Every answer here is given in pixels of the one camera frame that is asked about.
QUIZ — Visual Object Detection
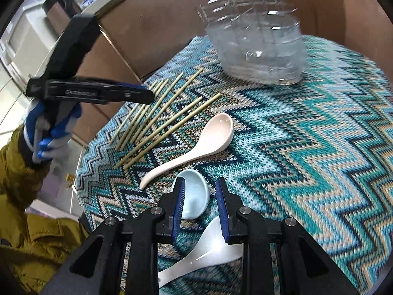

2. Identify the zigzag patterned table cloth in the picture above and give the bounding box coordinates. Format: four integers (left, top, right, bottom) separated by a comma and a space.
76, 35, 392, 294

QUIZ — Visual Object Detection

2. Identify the beige ceramic spoon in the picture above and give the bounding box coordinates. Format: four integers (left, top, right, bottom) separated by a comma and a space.
139, 113, 235, 190

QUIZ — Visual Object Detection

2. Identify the blue white gloved hand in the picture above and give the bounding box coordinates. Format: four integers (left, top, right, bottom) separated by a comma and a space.
19, 99, 82, 169

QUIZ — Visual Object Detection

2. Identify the white ceramic spoon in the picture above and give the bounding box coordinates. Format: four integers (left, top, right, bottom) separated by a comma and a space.
158, 216, 243, 288

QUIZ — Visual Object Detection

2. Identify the olive jacket sleeve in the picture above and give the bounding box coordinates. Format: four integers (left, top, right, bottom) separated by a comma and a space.
1, 127, 89, 294

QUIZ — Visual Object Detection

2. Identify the light blue ceramic spoon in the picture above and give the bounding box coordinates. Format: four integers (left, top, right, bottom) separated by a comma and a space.
177, 169, 210, 221

